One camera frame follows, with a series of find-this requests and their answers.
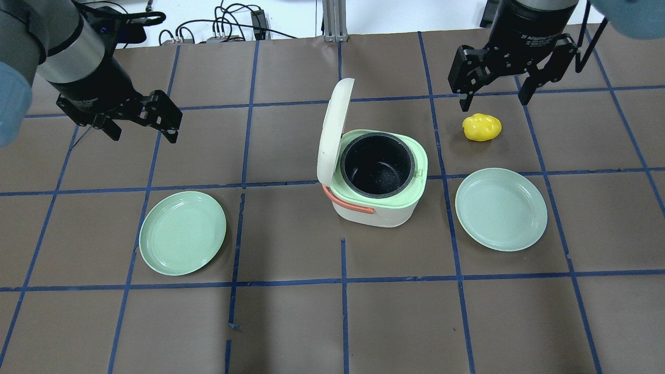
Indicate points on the green plate near left arm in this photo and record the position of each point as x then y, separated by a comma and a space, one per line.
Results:
182, 233

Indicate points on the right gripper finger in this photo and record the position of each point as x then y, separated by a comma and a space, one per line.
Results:
556, 66
469, 72

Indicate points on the green plate near right arm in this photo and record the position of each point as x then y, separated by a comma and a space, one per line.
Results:
501, 210

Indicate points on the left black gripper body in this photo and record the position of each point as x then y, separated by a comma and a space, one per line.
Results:
94, 84

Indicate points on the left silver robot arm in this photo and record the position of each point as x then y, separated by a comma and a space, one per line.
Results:
71, 46

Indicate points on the aluminium frame post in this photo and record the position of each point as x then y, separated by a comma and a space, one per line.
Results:
335, 21

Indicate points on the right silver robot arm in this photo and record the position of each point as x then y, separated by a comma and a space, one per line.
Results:
635, 19

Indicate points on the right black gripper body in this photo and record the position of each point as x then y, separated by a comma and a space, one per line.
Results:
527, 23

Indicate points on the white rice cooker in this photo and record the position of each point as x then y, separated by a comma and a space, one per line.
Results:
371, 177

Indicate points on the yellow toy pepper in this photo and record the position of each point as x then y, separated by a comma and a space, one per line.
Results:
481, 127

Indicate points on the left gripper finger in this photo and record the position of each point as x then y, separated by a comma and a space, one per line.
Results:
163, 115
108, 127

